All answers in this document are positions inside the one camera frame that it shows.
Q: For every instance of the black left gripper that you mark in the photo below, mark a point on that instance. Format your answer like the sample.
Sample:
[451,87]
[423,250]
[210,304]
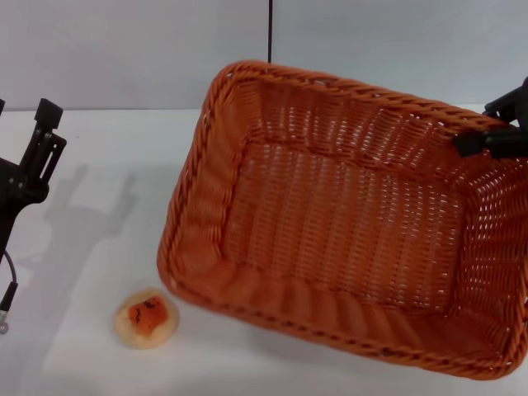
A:
[14,194]

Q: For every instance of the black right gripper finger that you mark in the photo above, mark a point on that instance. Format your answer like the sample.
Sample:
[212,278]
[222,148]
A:
[495,142]
[509,101]

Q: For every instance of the orange woven wicker basket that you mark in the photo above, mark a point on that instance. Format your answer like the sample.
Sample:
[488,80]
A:
[330,231]

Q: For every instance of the round bun with orange topping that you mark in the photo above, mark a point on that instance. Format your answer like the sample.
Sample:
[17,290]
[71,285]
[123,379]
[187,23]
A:
[145,318]

